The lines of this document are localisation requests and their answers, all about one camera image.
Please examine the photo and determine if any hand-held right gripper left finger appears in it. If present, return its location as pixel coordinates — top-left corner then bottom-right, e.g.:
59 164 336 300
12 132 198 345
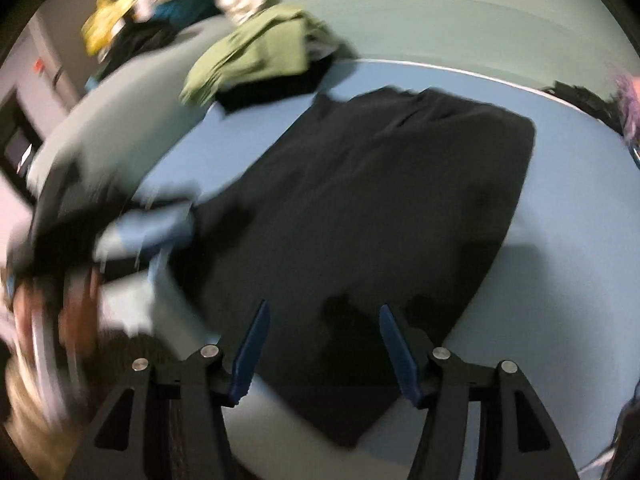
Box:
65 299 272 480

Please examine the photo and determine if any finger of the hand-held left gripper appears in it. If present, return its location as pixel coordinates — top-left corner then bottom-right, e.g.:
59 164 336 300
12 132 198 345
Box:
94 204 197 263

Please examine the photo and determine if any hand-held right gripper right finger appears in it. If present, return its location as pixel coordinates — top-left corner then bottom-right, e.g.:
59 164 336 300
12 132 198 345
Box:
378 303 581 480

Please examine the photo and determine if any black garment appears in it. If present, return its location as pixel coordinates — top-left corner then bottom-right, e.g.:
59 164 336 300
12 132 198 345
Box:
167 86 537 450

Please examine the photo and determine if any person's left hand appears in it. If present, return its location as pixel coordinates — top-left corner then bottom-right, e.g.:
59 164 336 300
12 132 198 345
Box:
10 270 105 353

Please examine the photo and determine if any pale grey cloth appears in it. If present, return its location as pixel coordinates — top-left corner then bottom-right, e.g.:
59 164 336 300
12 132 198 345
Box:
27 15 236 196

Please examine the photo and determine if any black folded clothing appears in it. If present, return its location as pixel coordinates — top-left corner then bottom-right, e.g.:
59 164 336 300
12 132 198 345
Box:
215 52 346 113

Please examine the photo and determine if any green garment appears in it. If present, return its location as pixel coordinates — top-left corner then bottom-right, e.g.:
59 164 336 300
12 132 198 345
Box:
179 4 346 107

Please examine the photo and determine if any yellow garment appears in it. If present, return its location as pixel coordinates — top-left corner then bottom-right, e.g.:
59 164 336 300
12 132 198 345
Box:
81 0 138 58

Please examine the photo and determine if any teal garment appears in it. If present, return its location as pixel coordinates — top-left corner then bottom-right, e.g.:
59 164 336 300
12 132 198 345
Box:
152 0 223 25

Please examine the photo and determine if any dark garment at edge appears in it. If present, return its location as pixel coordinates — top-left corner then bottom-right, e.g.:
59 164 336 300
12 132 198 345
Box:
542 80 628 133

